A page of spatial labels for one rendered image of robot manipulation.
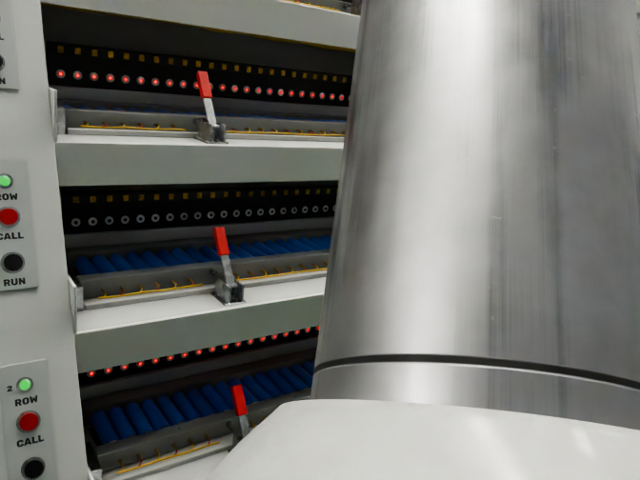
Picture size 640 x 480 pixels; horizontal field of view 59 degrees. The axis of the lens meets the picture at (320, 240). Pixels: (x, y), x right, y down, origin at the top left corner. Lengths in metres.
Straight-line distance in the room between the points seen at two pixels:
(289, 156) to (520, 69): 0.58
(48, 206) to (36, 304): 0.10
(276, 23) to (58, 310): 0.44
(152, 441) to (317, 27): 0.57
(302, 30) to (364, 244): 0.67
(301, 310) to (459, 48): 0.58
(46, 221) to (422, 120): 0.49
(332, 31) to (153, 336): 0.48
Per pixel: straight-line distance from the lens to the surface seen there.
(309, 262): 0.80
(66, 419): 0.62
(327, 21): 0.84
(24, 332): 0.61
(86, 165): 0.64
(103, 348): 0.63
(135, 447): 0.71
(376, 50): 0.20
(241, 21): 0.77
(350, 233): 0.16
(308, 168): 0.75
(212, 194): 0.83
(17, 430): 0.62
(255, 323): 0.69
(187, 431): 0.73
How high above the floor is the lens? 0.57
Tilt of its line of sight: 2 degrees up
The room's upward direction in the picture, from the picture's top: 7 degrees counter-clockwise
